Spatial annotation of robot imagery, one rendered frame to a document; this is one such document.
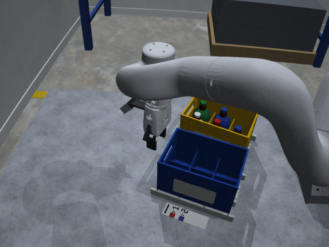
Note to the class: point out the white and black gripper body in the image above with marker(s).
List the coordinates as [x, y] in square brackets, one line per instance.
[157, 117]

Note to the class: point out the red bottle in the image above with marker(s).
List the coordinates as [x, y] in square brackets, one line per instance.
[217, 122]

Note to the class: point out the green bottle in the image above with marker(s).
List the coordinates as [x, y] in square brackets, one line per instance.
[205, 113]

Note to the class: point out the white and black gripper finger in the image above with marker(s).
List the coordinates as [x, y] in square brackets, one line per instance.
[151, 143]
[163, 134]

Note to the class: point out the white paper pick list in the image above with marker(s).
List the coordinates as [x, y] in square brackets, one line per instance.
[185, 215]

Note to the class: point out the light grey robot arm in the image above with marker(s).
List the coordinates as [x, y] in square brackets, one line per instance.
[257, 85]

